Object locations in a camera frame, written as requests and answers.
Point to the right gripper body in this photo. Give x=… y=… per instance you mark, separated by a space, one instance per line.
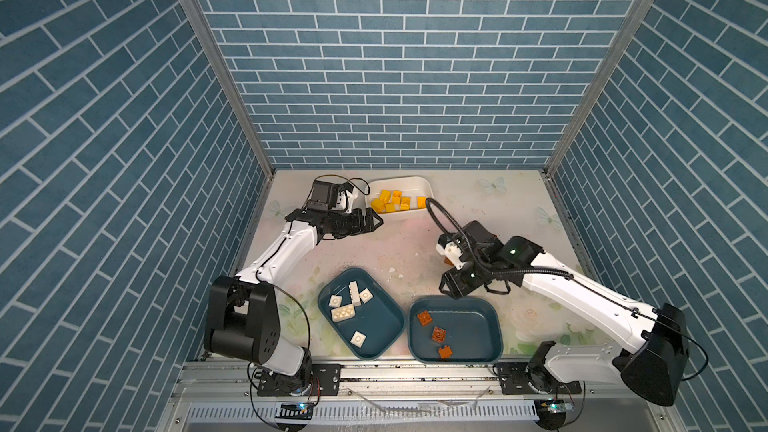
x=465 y=278

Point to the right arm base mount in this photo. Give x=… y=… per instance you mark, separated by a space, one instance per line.
x=520 y=378

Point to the aluminium front rail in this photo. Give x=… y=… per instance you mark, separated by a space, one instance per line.
x=385 y=395

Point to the white rectangular bowl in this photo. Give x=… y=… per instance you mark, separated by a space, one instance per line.
x=410 y=186

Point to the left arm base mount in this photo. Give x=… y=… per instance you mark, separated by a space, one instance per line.
x=320 y=378

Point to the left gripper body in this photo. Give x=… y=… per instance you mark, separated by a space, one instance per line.
x=345 y=223

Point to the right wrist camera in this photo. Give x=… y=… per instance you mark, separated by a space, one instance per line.
x=457 y=249

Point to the white long lego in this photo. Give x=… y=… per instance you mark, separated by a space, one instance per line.
x=343 y=313
x=354 y=293

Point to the teal tray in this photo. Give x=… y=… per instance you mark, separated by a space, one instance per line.
x=472 y=330
x=381 y=319

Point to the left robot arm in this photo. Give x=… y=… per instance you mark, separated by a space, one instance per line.
x=242 y=316

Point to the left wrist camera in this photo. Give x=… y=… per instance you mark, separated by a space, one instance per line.
x=326 y=196

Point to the right teal tray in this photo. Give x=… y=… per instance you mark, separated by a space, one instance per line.
x=472 y=330

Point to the left teal tray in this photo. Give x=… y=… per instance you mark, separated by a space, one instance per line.
x=381 y=319

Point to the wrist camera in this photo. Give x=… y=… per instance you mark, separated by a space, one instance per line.
x=457 y=249
x=326 y=196

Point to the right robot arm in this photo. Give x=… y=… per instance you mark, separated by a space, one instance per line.
x=648 y=349

